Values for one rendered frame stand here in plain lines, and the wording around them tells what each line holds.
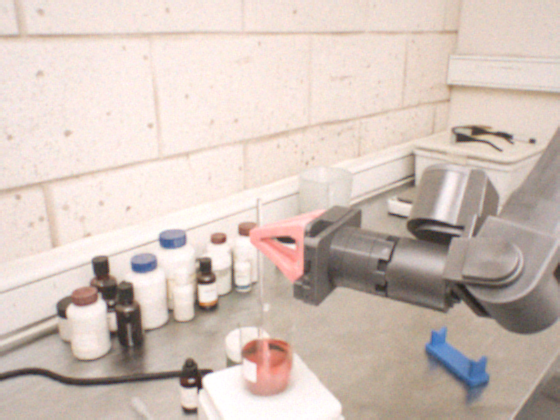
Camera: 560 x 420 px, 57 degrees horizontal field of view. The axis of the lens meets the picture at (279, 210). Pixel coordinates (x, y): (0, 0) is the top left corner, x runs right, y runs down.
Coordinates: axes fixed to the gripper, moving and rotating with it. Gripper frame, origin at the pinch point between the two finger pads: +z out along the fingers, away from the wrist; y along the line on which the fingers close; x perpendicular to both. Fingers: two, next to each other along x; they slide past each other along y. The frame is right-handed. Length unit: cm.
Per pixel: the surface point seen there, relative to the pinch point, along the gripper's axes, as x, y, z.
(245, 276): 22.5, -28.8, 21.7
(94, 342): 23.1, -0.7, 29.4
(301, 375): 17.2, -2.5, -3.9
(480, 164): 14, -104, -5
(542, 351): 26, -36, -28
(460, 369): 24.9, -24.0, -17.9
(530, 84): -5, -139, -11
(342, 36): -19, -86, 29
